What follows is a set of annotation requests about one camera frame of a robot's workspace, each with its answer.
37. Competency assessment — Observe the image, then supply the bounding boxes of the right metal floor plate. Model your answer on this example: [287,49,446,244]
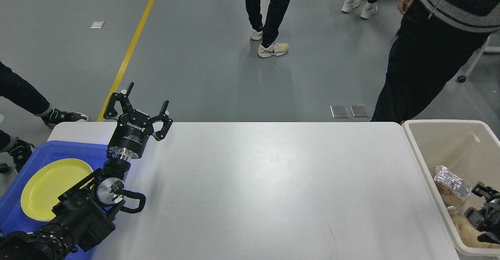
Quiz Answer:
[350,105,370,118]

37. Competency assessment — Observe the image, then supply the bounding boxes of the left metal floor plate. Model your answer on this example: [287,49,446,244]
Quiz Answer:
[330,105,350,118]

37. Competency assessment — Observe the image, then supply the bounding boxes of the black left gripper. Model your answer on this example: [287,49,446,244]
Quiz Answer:
[103,82,173,160]

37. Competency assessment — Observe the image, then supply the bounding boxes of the metal floor plate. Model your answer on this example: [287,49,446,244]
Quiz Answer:
[350,105,370,118]
[330,105,350,118]

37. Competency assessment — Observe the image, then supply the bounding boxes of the brown paper ball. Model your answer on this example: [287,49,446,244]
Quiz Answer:
[450,214,499,249]

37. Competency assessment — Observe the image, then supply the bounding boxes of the aluminium foil tray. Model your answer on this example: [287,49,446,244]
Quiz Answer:
[434,165,472,201]

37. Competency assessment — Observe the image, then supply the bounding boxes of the person in black trousers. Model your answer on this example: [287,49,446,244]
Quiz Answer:
[371,0,500,123]

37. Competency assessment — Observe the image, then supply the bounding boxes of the yellow plate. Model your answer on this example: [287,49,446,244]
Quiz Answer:
[20,158,93,222]

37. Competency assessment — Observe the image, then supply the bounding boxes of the grey chair on wheels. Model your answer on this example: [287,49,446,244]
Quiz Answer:
[456,37,500,83]

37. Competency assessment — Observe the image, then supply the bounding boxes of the person in beige sneakers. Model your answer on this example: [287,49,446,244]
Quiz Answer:
[245,0,291,58]

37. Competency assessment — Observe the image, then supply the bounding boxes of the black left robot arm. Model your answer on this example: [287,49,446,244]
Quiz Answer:
[1,82,173,260]

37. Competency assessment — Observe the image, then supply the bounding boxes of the beige plastic bin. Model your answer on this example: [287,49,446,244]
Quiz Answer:
[402,119,500,260]

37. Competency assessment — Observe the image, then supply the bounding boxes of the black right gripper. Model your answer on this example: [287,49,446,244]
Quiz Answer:
[464,182,500,233]

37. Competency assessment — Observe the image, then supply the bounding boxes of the person in dark jeans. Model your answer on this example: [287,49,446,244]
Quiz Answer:
[0,64,89,173]

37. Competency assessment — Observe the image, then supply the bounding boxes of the blue plastic tray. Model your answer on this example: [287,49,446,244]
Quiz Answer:
[1,141,107,260]

